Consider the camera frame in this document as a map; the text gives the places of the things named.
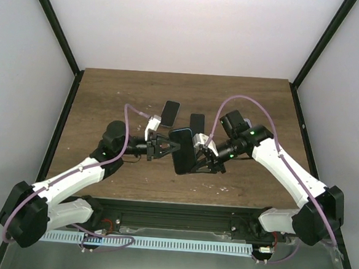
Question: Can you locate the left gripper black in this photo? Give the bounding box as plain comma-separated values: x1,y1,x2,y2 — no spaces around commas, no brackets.
117,129,181,163

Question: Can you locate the black phone front table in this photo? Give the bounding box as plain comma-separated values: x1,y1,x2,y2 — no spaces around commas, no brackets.
168,128,197,175

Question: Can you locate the black phone table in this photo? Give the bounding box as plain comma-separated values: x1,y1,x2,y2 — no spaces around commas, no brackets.
168,128,197,175
160,100,180,128

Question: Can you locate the phone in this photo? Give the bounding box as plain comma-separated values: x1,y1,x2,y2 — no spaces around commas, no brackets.
189,113,205,136

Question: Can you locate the lilac phone case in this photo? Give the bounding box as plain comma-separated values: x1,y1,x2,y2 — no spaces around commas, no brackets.
244,118,251,127

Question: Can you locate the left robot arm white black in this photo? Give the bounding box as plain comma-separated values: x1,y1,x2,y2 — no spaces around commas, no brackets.
0,120,182,248

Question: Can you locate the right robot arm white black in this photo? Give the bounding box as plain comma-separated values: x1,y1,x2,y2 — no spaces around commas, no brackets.
191,110,344,246

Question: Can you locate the black phone rear table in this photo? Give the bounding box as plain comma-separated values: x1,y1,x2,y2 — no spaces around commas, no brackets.
160,100,180,128

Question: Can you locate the metal sheet front panel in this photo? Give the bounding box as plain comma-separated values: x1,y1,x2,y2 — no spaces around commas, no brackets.
0,242,345,269

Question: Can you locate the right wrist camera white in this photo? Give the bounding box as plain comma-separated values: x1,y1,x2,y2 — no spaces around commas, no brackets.
192,133,219,157

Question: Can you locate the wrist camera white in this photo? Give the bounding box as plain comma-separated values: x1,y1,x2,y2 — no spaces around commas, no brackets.
144,115,162,141
192,133,219,157

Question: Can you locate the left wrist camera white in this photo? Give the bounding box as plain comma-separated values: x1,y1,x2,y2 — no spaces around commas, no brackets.
144,115,162,141

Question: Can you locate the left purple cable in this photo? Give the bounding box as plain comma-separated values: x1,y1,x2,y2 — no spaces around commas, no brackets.
0,95,145,257

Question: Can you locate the purple cable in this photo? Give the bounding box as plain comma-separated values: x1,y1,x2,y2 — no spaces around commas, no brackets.
197,93,348,269
0,95,145,257

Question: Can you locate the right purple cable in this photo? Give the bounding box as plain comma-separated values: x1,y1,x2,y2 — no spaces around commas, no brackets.
197,93,348,269

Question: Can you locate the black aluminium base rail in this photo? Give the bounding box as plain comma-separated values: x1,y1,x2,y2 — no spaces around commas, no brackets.
58,195,343,249

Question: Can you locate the light blue slotted cable duct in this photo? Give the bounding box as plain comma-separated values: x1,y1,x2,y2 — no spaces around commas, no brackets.
41,230,253,257

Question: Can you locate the left black frame post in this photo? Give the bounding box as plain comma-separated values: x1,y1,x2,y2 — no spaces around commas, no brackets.
19,0,86,78

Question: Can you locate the black frame post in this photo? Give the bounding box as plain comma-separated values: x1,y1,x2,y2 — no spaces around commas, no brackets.
19,0,86,78
292,0,358,92

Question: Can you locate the right black frame post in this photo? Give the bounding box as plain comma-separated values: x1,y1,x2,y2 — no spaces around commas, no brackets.
292,0,358,92

